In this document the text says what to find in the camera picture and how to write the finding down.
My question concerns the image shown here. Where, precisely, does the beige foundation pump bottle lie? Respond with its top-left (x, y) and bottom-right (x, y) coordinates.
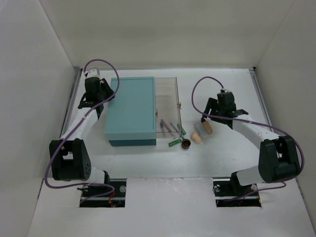
top-left (201, 118), bottom-right (213, 135)

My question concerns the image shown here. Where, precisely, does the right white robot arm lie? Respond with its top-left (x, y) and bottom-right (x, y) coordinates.
top-left (201, 90), bottom-right (301, 196)

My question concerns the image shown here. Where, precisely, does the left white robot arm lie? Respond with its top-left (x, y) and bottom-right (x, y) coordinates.
top-left (44, 76), bottom-right (115, 197)

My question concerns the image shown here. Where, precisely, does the peach makeup sponge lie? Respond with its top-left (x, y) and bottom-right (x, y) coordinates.
top-left (191, 132), bottom-right (202, 144)

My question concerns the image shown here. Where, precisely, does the teal makeup organizer box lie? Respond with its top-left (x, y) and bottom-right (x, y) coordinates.
top-left (105, 77), bottom-right (157, 147)

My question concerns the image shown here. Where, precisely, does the grey makeup pencil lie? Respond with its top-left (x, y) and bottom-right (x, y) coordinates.
top-left (169, 122), bottom-right (185, 140)

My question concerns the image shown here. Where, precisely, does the red white makeup pencil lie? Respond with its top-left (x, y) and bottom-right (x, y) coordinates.
top-left (160, 119), bottom-right (173, 135)

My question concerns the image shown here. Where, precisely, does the black silver makeup pencil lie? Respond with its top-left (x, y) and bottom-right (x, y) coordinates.
top-left (160, 122), bottom-right (166, 138)

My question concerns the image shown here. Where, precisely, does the round brown cosmetic jar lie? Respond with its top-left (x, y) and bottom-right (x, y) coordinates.
top-left (181, 139), bottom-right (191, 150)

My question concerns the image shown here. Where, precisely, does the green tube lower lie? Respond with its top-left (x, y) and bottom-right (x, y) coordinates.
top-left (168, 139), bottom-right (182, 147)

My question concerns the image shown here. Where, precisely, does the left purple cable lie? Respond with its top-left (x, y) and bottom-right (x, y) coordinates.
top-left (43, 59), bottom-right (120, 204)

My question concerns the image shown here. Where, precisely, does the purple cable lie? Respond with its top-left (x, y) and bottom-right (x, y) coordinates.
top-left (191, 76), bottom-right (306, 200)
top-left (43, 59), bottom-right (120, 204)

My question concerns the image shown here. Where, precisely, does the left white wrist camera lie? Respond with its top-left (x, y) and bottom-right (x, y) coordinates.
top-left (85, 69), bottom-right (100, 79)

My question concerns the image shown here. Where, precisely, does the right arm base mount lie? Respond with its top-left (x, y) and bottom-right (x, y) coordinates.
top-left (213, 178), bottom-right (261, 207)

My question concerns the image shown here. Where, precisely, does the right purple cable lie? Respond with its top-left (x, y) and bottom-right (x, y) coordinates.
top-left (191, 76), bottom-right (306, 200)

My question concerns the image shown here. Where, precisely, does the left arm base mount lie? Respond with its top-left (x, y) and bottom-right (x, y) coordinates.
top-left (77, 179), bottom-right (127, 208)

